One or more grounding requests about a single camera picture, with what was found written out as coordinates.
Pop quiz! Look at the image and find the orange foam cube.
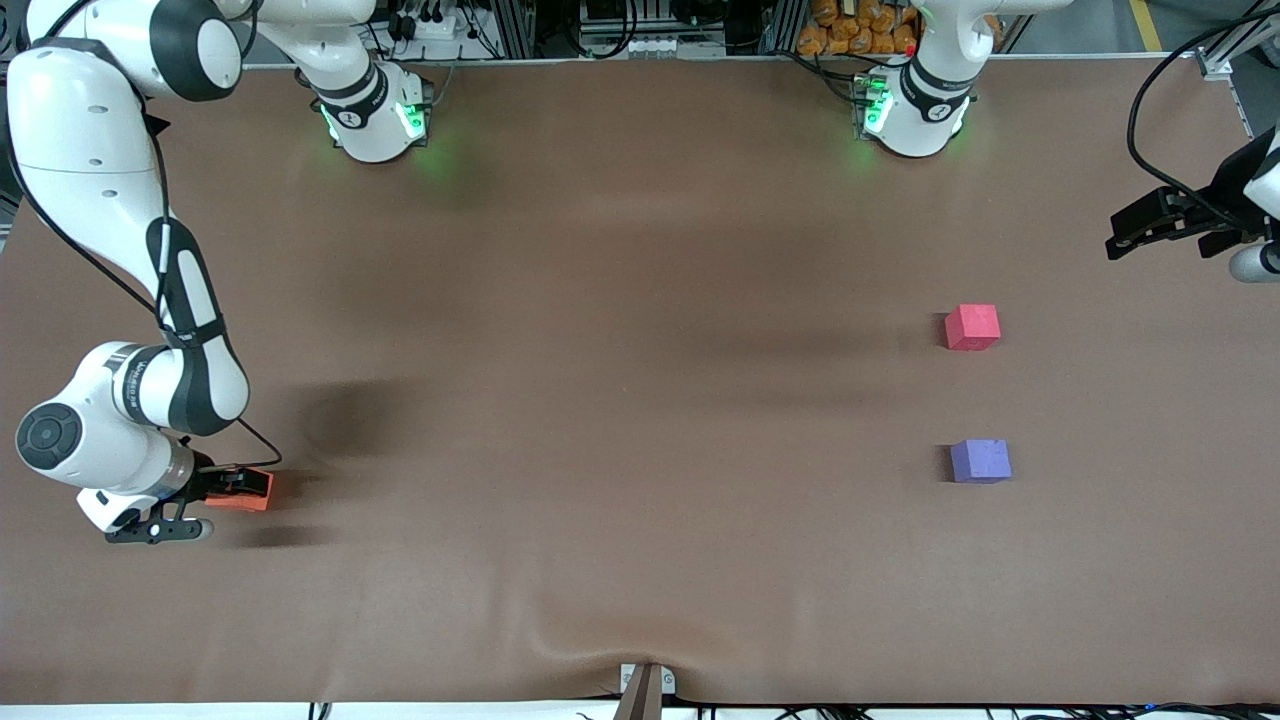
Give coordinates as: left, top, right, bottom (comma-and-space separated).
204, 468, 274, 514

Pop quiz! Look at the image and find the green lit arm base box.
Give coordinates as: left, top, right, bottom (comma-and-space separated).
398, 75, 434, 141
852, 72, 894, 139

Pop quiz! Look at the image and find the red foam cube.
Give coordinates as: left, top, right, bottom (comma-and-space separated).
944, 304, 1002, 352

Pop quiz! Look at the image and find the purple foam cube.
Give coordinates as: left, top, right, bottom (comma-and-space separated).
949, 438, 1014, 485

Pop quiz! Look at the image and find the pile of orange items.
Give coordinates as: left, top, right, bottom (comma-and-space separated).
797, 0, 921, 57

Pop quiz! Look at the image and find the brown table cover cloth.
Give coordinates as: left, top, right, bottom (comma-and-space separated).
0, 55, 1280, 706

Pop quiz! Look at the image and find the white power strip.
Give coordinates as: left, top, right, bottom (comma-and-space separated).
393, 8, 463, 43

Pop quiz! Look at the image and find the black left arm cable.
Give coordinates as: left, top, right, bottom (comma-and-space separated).
1126, 5, 1280, 237

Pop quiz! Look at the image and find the aluminium frame profile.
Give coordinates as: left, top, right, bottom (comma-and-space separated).
1195, 8, 1280, 136

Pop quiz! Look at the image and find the aluminium frame post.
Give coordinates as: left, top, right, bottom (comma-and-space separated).
762, 0, 806, 53
488, 0, 541, 58

